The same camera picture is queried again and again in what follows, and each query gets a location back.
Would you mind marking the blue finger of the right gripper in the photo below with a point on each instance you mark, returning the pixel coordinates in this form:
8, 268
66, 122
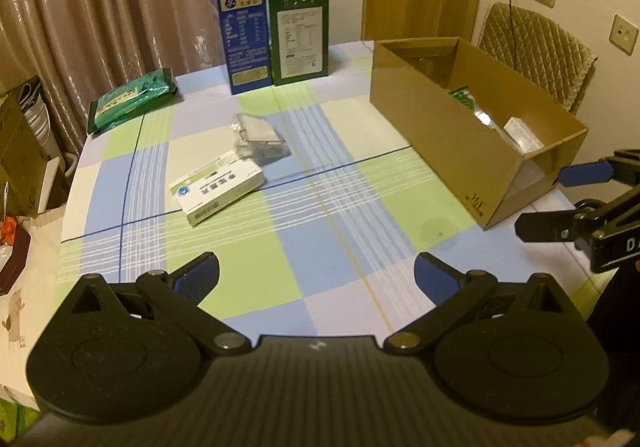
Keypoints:
598, 172

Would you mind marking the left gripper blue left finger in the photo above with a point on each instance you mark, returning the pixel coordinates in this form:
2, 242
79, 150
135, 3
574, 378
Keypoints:
196, 279

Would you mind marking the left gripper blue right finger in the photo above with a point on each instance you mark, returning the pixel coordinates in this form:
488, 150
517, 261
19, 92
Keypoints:
436, 280

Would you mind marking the white green ointment box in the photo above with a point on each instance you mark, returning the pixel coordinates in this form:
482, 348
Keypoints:
522, 135

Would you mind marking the silver green leaf pouch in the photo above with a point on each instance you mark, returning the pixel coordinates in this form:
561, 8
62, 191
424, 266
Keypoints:
464, 96

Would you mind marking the white tablet medicine box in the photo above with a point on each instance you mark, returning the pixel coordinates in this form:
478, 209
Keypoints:
215, 185

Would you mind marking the quilted beige chair cushion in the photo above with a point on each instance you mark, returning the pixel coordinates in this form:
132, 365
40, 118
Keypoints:
540, 50

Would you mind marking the checkered tablecloth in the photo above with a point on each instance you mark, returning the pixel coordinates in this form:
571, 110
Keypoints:
326, 246

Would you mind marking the clear plastic packet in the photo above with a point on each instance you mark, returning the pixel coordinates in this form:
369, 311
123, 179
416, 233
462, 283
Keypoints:
256, 139

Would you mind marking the green tea packet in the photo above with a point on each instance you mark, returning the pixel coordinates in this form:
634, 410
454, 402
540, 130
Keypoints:
135, 98

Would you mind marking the cardboard box with bags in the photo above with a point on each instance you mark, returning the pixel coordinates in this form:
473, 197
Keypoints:
27, 146

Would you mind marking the brown cardboard box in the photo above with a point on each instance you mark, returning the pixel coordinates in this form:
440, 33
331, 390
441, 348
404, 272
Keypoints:
410, 84

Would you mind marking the green milk carton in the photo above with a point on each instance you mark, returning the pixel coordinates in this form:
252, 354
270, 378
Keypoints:
299, 39

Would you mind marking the beige curtain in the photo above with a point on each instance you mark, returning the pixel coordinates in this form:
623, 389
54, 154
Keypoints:
81, 49

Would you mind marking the blue milk carton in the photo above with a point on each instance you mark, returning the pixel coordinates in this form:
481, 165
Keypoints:
245, 39

